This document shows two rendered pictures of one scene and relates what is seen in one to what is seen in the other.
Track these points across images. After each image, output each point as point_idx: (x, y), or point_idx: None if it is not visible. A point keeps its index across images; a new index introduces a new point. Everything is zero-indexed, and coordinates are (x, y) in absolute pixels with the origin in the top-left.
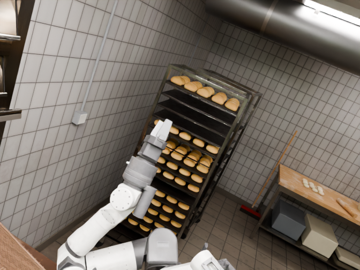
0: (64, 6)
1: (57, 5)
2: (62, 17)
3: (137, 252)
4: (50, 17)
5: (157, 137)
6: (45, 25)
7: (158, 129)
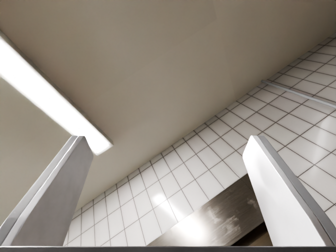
0: (318, 177)
1: (309, 185)
2: (333, 186)
3: None
4: (322, 199)
5: (302, 235)
6: (329, 210)
7: (265, 183)
